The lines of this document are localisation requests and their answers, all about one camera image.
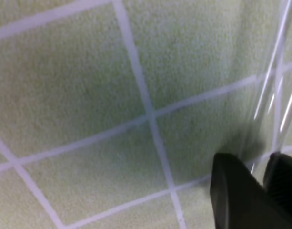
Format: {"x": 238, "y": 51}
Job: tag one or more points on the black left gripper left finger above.
{"x": 239, "y": 201}

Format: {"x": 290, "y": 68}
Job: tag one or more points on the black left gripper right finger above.
{"x": 277, "y": 180}

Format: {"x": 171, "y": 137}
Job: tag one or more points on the clear glass test tube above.
{"x": 269, "y": 118}

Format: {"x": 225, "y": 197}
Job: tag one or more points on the green grid tablecloth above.
{"x": 111, "y": 110}

